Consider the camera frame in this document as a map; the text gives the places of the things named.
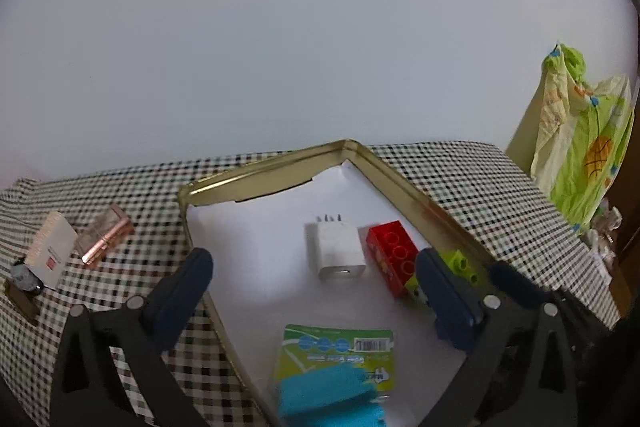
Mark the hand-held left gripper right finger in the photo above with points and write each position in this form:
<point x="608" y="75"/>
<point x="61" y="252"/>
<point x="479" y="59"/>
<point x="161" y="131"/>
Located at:
<point x="450" y="302"/>

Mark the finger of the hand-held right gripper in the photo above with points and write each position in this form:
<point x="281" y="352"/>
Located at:
<point x="517" y="284"/>

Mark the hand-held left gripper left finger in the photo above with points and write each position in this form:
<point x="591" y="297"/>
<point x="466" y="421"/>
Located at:
<point x="182" y="292"/>

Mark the green toy brick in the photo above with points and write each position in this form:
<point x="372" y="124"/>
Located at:
<point x="457" y="263"/>

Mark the red toy brick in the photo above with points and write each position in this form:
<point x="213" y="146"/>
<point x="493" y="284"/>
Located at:
<point x="395" y="257"/>

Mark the rose gold lipstick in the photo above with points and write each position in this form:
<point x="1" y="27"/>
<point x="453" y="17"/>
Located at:
<point x="107" y="234"/>

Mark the white charger plug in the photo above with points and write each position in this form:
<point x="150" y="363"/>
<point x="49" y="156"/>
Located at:
<point x="335" y="252"/>

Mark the gold tin tray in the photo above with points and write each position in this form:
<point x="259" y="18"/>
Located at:
<point x="260" y="184"/>

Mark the green tissue packet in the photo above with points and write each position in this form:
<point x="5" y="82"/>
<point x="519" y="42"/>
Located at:
<point x="325" y="347"/>

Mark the white box with red label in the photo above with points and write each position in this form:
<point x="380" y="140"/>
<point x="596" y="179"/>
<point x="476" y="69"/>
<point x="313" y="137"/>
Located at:
<point x="52" y="247"/>

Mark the blue sponge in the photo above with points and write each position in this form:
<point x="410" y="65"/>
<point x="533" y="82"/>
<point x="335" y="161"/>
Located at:
<point x="325" y="397"/>

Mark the grey marbled hair clip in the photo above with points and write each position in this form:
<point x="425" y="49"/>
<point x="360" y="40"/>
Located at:
<point x="24" y="277"/>

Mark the brown wooden strip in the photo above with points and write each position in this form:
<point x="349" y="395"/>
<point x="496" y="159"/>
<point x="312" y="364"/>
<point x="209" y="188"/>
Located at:
<point x="20" y="304"/>

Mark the white paper sheet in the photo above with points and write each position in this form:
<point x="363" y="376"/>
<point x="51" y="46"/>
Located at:
<point x="260" y="247"/>

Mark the brown wooden cabinet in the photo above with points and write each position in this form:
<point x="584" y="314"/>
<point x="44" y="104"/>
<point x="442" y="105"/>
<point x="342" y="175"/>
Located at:
<point x="625" y="277"/>

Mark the crumpled clear plastic bag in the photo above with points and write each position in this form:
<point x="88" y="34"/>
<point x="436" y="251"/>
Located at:
<point x="602" y="227"/>

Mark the checkered tablecloth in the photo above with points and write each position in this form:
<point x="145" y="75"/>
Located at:
<point x="125" y="187"/>

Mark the green yellow printed cloth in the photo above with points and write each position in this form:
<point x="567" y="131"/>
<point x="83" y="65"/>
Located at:
<point x="585" y="157"/>

